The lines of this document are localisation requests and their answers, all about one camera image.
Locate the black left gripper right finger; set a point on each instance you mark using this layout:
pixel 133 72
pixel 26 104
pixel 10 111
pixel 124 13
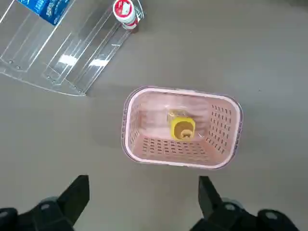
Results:
pixel 216 214

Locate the pink plastic basket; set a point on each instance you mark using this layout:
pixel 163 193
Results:
pixel 173 149

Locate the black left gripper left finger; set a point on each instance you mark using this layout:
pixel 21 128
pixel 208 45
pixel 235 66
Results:
pixel 60 211

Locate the yellow drink bottle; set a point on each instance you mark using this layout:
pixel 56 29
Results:
pixel 181 127

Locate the blue milk carton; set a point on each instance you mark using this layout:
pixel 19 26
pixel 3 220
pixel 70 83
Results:
pixel 48 9

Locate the small red white bottle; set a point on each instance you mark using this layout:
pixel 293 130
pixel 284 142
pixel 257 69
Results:
pixel 125 12

